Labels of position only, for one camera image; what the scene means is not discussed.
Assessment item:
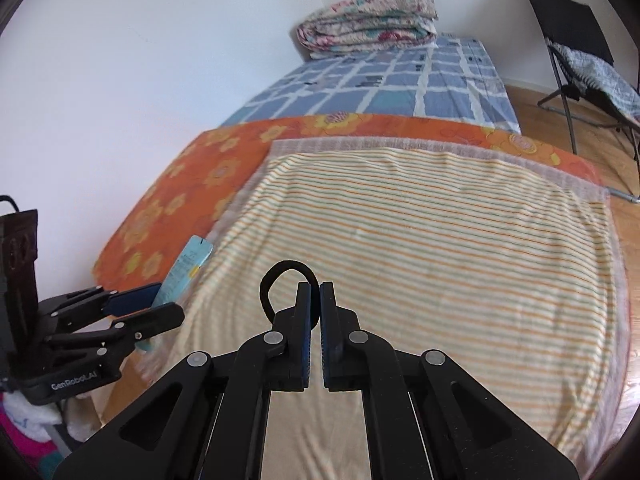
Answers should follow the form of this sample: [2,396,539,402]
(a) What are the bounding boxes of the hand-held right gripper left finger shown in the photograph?
[52,281,321,480]

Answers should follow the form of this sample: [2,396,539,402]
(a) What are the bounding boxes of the blue plaid bedsheet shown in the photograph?
[220,32,521,136]

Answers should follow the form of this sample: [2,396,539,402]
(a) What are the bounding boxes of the folded floral quilt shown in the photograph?
[296,0,440,61]

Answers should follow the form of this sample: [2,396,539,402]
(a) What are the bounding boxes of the orange floral bedsheet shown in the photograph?
[92,112,608,291]

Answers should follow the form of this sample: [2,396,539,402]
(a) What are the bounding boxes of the light blue packet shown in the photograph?
[135,235,215,353]

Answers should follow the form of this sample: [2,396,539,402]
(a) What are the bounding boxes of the pink patterned clothing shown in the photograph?
[0,395,68,480]

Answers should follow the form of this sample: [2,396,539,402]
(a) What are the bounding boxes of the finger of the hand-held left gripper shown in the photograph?
[45,302,186,362]
[37,282,163,335]

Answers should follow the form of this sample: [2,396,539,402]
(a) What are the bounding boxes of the striped cream towel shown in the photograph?
[150,139,626,480]

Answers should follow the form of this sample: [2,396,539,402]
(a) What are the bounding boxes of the black folding chair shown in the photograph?
[520,0,640,198]

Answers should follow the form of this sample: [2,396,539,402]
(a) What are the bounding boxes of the black hair tie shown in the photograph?
[261,259,321,331]

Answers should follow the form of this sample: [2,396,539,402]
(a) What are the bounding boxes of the grey patterned cushion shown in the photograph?
[547,40,640,126]

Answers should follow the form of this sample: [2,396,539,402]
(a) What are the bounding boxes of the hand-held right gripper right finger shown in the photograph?
[320,281,581,480]

